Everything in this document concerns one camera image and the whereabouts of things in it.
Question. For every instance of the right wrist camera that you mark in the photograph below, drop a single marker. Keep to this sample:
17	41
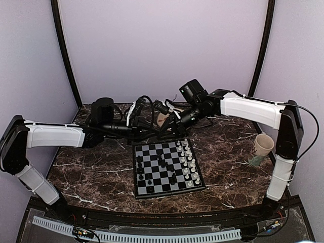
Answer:
166	107

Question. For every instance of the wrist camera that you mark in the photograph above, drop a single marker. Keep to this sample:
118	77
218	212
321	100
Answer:
166	107
134	110

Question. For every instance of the green circuit board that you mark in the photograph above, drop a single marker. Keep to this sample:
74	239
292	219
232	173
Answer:
82	233

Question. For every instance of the left black frame post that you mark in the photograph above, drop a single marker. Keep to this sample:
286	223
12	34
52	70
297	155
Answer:
64	52

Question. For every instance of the cream ceramic cup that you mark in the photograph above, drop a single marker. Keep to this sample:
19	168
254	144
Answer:
262	146

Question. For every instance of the white slotted cable duct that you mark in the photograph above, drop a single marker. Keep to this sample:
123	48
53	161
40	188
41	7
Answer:
135	234

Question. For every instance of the ceramic bird plate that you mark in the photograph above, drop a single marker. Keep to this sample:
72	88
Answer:
161	118

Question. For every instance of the black and grey chessboard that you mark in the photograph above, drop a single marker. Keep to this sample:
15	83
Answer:
168	168

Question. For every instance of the right black frame post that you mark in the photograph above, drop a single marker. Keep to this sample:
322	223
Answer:
263	47

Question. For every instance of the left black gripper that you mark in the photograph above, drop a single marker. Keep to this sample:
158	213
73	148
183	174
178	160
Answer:
136	133

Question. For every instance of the black front rail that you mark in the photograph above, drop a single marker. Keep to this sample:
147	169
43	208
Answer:
93	217

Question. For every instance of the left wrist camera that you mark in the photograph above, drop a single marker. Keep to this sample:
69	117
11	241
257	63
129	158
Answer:
134	110

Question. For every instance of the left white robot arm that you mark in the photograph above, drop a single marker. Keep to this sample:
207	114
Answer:
22	135

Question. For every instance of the black frame post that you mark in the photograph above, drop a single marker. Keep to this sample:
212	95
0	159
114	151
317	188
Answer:
64	52
263	47

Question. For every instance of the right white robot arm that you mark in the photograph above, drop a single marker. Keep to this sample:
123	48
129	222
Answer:
283	117

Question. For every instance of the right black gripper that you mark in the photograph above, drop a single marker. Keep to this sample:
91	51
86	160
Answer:
178	128

